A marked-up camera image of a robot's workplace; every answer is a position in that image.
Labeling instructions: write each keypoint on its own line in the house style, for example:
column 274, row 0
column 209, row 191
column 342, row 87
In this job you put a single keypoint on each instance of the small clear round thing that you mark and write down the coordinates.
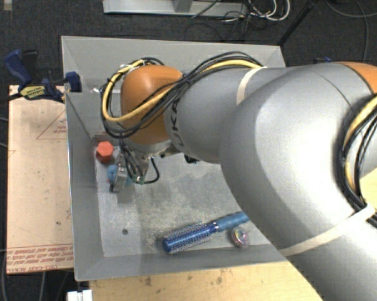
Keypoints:
column 240, row 237

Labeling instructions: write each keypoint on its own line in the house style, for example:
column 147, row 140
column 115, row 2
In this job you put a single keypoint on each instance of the blue hairbrush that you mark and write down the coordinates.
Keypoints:
column 191, row 235

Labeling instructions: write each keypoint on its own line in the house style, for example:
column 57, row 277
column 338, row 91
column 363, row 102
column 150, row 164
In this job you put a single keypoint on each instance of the brown cardboard board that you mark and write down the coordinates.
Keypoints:
column 37, row 174

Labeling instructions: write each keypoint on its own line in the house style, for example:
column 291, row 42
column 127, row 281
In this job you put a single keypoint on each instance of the blue round toy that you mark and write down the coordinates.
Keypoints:
column 112, row 173

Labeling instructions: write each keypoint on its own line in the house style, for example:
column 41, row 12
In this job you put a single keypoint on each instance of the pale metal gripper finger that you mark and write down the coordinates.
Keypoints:
column 120, row 174

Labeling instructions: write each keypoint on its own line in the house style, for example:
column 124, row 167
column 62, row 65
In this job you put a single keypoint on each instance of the red hexagonal block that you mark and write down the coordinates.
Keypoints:
column 104, row 151

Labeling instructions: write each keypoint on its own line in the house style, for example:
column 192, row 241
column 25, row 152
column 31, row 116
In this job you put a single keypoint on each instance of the grey metal bin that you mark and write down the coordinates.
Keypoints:
column 175, row 196

